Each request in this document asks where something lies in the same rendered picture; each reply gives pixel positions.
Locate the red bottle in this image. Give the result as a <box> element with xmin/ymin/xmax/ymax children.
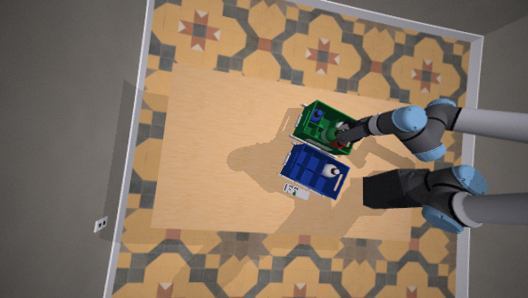
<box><xmin>329</xmin><ymin>141</ymin><xmax>346</xmax><ymax>150</ymax></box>

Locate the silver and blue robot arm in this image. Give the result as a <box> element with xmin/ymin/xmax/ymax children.
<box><xmin>336</xmin><ymin>98</ymin><xmax>528</xmax><ymax>234</ymax></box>

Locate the green crate with dividers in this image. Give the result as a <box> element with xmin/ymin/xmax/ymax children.
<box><xmin>293</xmin><ymin>100</ymin><xmax>354</xmax><ymax>155</ymax></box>

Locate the blue bottle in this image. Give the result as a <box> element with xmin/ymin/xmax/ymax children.
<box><xmin>309</xmin><ymin>109</ymin><xmax>323</xmax><ymax>123</ymax></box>

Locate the white paper pick list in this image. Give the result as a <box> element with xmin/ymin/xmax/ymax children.
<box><xmin>283</xmin><ymin>183</ymin><xmax>310</xmax><ymax>201</ymax></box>

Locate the blue crate with dividers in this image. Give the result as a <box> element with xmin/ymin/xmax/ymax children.
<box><xmin>280</xmin><ymin>144</ymin><xmax>343</xmax><ymax>198</ymax></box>

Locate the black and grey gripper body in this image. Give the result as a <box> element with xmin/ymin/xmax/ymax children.
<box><xmin>349</xmin><ymin>115</ymin><xmax>374</xmax><ymax>136</ymax></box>

